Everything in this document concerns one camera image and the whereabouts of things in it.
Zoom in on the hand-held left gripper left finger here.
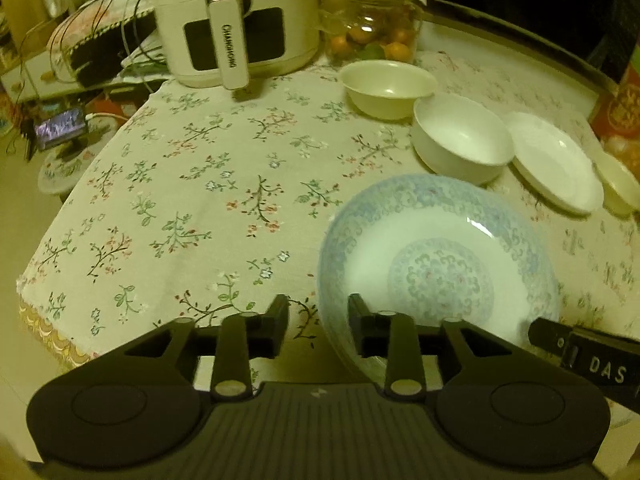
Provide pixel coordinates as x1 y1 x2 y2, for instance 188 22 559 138
120 295 291 403

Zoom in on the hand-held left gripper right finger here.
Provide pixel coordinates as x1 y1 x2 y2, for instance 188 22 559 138
348 293 513 403

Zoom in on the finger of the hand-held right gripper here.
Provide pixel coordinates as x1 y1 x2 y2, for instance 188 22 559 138
529 316 576 361

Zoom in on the blue patterned plate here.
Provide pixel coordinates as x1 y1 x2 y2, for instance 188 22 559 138
317 174 560 386

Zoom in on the cream bowl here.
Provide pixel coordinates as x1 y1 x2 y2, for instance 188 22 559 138
594 149 640 217
339 59 438 121

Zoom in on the floral tablecloth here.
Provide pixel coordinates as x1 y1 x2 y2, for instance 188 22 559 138
17 50 640 376

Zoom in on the white plate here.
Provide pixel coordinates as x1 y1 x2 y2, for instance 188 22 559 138
502 111 605 217

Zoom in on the white ceramic bowl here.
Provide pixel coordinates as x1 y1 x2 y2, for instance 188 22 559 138
411 94 516 186

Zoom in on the red orange gift box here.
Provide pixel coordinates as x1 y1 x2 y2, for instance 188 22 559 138
587 40 640 161

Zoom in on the round white stool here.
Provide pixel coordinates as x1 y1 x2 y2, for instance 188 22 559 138
37 150 88 196

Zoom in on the glass jar of small oranges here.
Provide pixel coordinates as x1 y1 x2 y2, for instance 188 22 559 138
320 0 423 66

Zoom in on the phone with lit screen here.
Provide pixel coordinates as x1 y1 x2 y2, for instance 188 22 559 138
32 107 88 151

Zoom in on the black box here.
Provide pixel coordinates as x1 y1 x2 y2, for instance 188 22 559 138
67 12 158 83

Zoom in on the white shelf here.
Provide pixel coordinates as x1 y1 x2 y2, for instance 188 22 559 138
0 52 126 102

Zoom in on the black microwave oven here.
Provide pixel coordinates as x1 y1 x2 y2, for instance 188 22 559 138
425 0 640 96

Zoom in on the floral cushion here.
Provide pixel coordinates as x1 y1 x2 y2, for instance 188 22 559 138
47 0 153 51

